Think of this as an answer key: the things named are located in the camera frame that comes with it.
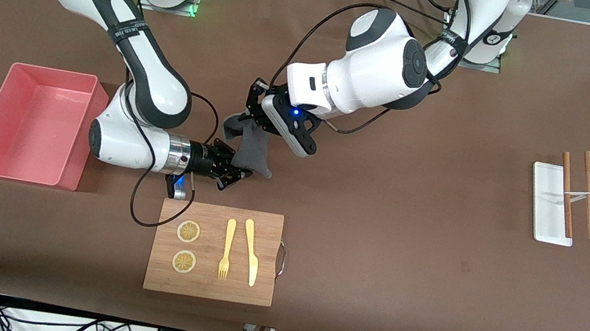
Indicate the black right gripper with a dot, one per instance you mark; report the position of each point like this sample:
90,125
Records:
203,159

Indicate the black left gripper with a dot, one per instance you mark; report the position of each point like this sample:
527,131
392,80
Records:
256,101

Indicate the dark grey cloth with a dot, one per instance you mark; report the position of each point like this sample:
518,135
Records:
252,153

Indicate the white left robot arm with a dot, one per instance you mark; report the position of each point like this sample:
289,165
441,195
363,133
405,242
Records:
376,66

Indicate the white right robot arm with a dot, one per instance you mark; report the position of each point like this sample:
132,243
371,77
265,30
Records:
150,71

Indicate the yellow fork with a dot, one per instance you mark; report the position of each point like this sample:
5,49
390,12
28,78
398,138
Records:
229,238

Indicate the lemon slice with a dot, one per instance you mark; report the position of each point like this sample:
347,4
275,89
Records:
184,261
188,231

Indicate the yellow knife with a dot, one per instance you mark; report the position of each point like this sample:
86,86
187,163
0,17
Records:
251,259

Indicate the wooden cutting board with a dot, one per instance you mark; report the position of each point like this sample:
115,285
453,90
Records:
204,287

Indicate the pink plastic bin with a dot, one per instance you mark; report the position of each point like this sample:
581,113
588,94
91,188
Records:
34,130

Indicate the white rectangular tray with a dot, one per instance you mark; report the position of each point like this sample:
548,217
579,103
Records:
546,205

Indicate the thin white band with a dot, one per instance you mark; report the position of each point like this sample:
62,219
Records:
583,193

